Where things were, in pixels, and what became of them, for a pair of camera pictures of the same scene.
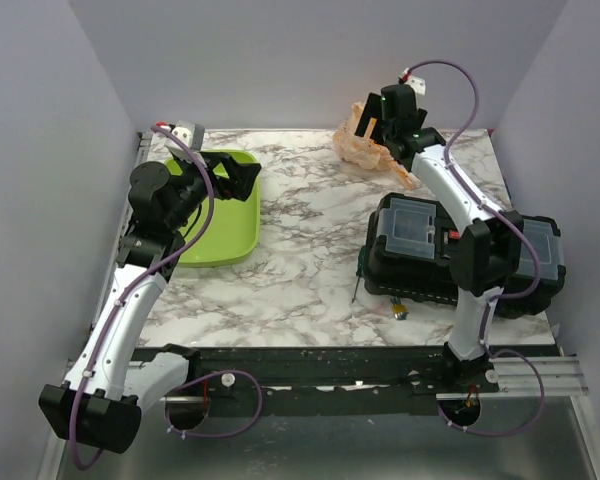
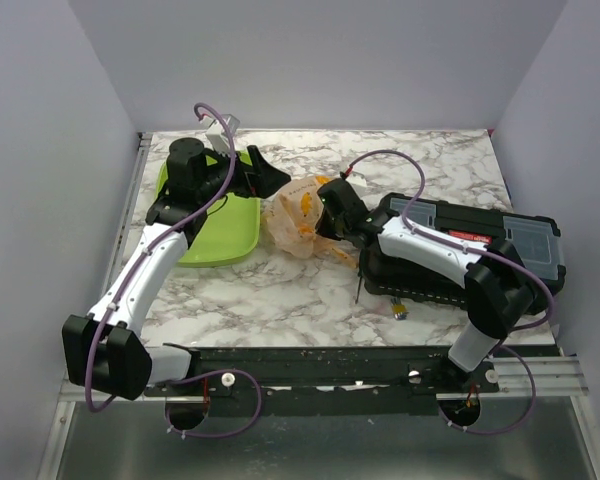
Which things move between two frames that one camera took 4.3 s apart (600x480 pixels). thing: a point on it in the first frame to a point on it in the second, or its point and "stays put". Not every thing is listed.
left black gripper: x=241 y=176 to x=260 y=180
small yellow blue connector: x=399 y=309 stays put
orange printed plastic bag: x=362 y=151 to x=290 y=218
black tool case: x=408 y=254 stays put
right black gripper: x=372 y=109 to x=323 y=229
